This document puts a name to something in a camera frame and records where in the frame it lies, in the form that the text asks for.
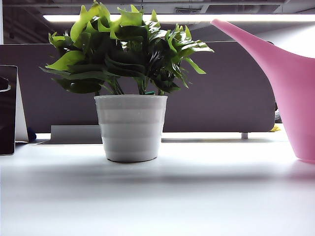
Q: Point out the pink plastic watering can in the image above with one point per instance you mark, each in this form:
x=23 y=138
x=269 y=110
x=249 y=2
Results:
x=295 y=98

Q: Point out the black display with white frame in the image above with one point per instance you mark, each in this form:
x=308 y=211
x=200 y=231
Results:
x=7 y=110

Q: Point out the green plant in white pot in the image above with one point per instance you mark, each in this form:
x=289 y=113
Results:
x=130 y=127

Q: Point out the long ceiling light strip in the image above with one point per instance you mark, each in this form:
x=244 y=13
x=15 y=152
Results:
x=184 y=18

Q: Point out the small blue object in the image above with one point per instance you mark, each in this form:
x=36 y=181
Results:
x=31 y=135

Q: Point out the small yellow object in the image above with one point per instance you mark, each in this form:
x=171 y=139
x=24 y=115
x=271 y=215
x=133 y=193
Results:
x=276 y=128

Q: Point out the ceiling air vent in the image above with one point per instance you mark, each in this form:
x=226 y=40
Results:
x=188 y=10

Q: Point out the dark grey desk partition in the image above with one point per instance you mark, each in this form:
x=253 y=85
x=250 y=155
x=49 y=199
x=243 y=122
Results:
x=221 y=98

